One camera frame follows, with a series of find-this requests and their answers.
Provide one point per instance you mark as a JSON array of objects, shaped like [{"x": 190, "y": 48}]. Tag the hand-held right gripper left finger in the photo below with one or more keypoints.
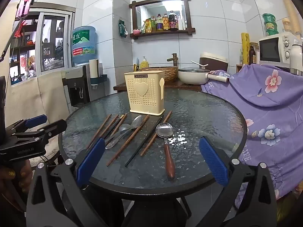
[{"x": 91, "y": 160}]

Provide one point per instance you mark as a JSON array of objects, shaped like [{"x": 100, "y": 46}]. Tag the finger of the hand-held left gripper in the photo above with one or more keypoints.
[
  {"x": 35, "y": 121},
  {"x": 54, "y": 127}
]

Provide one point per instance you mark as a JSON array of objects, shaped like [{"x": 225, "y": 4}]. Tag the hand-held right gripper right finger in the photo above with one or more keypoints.
[{"x": 213, "y": 160}]

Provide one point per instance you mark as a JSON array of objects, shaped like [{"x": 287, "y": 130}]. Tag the brown wooden chopstick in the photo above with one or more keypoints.
[
  {"x": 99, "y": 130},
  {"x": 156, "y": 132},
  {"x": 121, "y": 121},
  {"x": 127, "y": 140},
  {"x": 111, "y": 124}
]

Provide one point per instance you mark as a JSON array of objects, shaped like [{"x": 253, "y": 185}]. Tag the black chopstick with gold band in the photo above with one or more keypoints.
[
  {"x": 144, "y": 140},
  {"x": 116, "y": 125}
]

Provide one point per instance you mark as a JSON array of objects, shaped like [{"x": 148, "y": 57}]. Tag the oval metal spoon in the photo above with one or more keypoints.
[
  {"x": 137, "y": 121},
  {"x": 124, "y": 128}
]

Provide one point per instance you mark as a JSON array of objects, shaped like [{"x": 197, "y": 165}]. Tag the cream plastic utensil holder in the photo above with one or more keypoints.
[{"x": 144, "y": 99}]

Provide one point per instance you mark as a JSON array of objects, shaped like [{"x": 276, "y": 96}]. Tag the person's left hand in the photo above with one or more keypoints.
[{"x": 23, "y": 177}]

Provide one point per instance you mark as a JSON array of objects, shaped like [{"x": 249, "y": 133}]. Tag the beige cloth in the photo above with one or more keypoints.
[{"x": 35, "y": 94}]

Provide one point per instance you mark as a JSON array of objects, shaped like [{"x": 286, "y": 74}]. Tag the grey water dispenser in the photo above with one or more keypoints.
[{"x": 75, "y": 92}]

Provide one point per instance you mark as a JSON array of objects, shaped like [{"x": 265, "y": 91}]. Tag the white cup tube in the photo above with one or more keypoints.
[{"x": 94, "y": 68}]

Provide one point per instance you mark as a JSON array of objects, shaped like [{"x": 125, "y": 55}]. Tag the purple floral cloth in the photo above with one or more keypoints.
[{"x": 272, "y": 113}]

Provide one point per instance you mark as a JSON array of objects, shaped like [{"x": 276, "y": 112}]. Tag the sliding glass window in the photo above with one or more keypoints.
[{"x": 51, "y": 45}]

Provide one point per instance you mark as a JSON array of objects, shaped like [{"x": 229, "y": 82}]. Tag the white lint roller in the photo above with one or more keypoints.
[{"x": 216, "y": 77}]

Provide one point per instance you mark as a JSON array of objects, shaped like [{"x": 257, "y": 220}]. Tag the white electric pot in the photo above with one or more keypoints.
[{"x": 191, "y": 78}]

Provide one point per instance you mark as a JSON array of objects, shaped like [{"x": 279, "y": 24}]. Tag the blue water jug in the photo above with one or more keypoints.
[{"x": 84, "y": 45}]

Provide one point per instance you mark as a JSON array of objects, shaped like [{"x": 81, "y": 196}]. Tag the red artificial flower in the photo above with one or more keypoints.
[{"x": 20, "y": 29}]

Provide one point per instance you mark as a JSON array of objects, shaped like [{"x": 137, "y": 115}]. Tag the small wooden box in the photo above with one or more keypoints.
[{"x": 239, "y": 68}]

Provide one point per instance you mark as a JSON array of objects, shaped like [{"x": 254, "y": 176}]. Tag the woven pattern basin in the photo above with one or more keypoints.
[{"x": 170, "y": 74}]

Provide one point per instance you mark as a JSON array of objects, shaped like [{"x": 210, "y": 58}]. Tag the white rice paddle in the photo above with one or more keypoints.
[{"x": 198, "y": 63}]

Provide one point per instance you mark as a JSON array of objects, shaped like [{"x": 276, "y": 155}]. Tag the white brown rice cooker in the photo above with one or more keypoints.
[{"x": 215, "y": 61}]

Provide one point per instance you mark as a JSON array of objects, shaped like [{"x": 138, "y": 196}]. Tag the yellow cup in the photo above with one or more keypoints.
[{"x": 135, "y": 68}]

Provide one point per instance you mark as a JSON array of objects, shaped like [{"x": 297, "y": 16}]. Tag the bronze faucet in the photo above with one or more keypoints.
[{"x": 174, "y": 60}]

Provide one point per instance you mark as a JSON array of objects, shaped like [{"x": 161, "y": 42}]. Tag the yellow pump soap bottle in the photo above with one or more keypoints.
[{"x": 144, "y": 64}]

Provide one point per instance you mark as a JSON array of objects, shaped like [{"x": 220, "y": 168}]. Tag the brown glass bottle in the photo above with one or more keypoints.
[{"x": 252, "y": 54}]

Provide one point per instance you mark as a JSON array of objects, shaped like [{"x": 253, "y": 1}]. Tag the yellow wrap roll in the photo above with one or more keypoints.
[{"x": 245, "y": 49}]

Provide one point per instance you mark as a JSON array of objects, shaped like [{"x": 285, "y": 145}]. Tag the smartphone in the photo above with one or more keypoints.
[{"x": 25, "y": 3}]

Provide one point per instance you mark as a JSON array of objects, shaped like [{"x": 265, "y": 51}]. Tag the green hanging packet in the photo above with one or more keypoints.
[{"x": 123, "y": 29}]

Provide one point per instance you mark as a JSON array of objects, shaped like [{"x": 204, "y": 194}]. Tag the white microwave oven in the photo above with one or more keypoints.
[{"x": 269, "y": 49}]

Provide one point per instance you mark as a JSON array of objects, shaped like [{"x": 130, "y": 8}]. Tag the pink small bowl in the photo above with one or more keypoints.
[{"x": 136, "y": 32}]

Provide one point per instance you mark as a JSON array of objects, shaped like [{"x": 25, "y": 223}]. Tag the white kettle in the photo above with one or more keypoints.
[{"x": 297, "y": 59}]

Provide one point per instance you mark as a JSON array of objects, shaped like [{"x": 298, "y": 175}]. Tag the wooden framed mirror shelf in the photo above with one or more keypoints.
[{"x": 133, "y": 16}]

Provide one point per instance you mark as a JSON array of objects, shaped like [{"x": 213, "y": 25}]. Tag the yellow green seasoning packet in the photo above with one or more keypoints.
[{"x": 146, "y": 26}]

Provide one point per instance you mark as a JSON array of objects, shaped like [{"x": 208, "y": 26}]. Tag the white plastic bottle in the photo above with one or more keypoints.
[{"x": 181, "y": 23}]

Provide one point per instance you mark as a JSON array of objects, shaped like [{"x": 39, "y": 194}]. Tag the green noodle cup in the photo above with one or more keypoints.
[
  {"x": 269, "y": 17},
  {"x": 272, "y": 32},
  {"x": 271, "y": 25}
]

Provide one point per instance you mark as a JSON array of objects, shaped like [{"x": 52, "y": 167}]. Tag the green oil bottle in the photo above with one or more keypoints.
[{"x": 153, "y": 25}]

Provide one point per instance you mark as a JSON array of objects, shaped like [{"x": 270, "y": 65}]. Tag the dark soy sauce bottle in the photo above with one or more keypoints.
[{"x": 173, "y": 22}]

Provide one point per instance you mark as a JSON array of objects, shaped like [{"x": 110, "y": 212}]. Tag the yellow label sauce bottle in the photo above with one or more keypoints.
[{"x": 166, "y": 23}]

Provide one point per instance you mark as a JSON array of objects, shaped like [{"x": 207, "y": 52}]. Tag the purple label sauce bottle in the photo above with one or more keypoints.
[{"x": 159, "y": 24}]

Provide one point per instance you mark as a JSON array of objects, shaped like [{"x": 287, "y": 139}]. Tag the tall stack of paper cups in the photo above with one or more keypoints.
[{"x": 290, "y": 7}]

